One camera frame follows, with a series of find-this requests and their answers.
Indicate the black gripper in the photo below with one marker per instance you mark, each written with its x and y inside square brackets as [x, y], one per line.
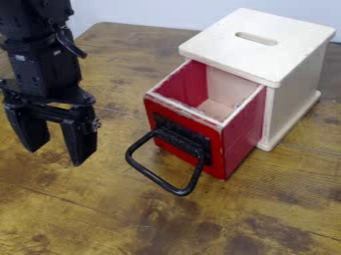
[44, 93]

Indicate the red wooden drawer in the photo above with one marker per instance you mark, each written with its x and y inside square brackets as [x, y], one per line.
[208, 123]

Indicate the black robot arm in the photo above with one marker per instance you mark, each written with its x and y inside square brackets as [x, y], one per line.
[33, 18]

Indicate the white wooden box cabinet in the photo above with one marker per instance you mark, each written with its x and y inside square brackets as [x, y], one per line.
[252, 48]

